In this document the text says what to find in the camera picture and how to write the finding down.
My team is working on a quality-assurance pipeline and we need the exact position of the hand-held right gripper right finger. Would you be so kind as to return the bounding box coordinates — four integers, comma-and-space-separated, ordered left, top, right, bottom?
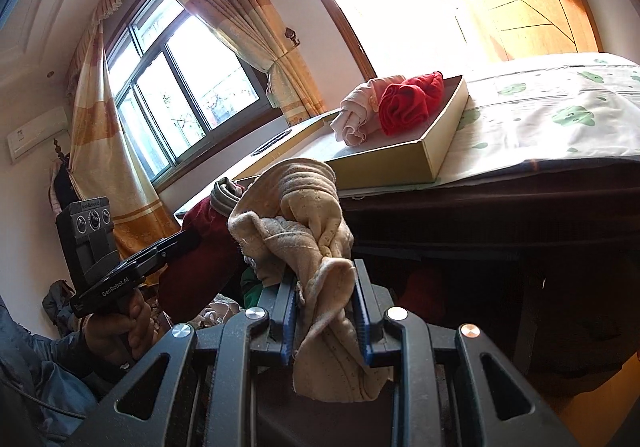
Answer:
352, 259, 581, 447

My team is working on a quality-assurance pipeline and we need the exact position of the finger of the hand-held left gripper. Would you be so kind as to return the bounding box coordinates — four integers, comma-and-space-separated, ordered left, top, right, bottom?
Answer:
117, 228, 203, 278

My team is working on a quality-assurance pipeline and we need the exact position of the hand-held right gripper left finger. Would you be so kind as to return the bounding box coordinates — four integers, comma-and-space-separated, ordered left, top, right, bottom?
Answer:
65, 272, 301, 447

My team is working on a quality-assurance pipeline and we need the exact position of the dark red underwear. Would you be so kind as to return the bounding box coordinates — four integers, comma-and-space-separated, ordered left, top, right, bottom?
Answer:
157, 180, 251, 310

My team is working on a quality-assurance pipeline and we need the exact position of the beige underwear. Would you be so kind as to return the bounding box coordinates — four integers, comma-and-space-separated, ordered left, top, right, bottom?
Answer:
227, 160, 396, 403

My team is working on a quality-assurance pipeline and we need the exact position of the shallow cardboard box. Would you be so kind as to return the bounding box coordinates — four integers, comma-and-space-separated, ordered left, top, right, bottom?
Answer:
232, 74, 470, 190

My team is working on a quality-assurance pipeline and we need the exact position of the pink underwear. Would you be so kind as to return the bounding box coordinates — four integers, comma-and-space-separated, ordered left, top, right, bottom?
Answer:
340, 74, 406, 148

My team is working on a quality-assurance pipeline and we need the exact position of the bright red underwear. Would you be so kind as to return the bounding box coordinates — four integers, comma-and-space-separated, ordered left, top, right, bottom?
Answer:
378, 71, 445, 137

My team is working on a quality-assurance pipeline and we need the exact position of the person's left forearm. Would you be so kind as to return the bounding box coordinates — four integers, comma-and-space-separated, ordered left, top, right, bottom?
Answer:
0, 294, 116, 447

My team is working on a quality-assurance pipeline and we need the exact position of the cream underwear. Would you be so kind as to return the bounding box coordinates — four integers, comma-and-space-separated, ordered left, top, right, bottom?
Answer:
195, 297, 246, 328

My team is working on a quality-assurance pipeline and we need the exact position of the person's left hand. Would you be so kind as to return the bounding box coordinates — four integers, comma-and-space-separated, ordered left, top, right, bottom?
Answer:
82, 297, 161, 368

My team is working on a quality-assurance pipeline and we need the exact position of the coat rack with clothes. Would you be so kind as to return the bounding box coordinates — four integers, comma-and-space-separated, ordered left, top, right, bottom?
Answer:
47, 137, 83, 213

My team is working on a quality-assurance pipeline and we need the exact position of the grey blue cloth bundle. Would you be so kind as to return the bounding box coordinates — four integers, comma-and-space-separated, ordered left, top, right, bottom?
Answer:
42, 279, 76, 333

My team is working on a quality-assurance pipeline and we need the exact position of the beige checked curtain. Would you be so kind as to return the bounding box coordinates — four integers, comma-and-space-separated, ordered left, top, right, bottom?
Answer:
145, 0, 326, 128
67, 22, 181, 248

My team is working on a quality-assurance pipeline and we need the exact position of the white air conditioner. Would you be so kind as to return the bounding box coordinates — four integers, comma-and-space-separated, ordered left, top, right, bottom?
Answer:
6, 106, 70, 162

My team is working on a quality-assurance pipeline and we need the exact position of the sliding glass window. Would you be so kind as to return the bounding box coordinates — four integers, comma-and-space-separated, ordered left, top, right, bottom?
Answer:
102, 0, 281, 188

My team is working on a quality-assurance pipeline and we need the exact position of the cloud print tablecloth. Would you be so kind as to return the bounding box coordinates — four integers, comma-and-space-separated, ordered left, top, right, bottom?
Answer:
172, 52, 640, 223

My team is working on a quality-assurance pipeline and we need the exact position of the black cable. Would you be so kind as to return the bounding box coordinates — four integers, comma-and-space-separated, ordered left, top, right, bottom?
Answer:
0, 362, 98, 423

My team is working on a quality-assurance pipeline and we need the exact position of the wooden door frame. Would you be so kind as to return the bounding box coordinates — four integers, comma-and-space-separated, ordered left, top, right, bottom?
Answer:
272, 0, 378, 83

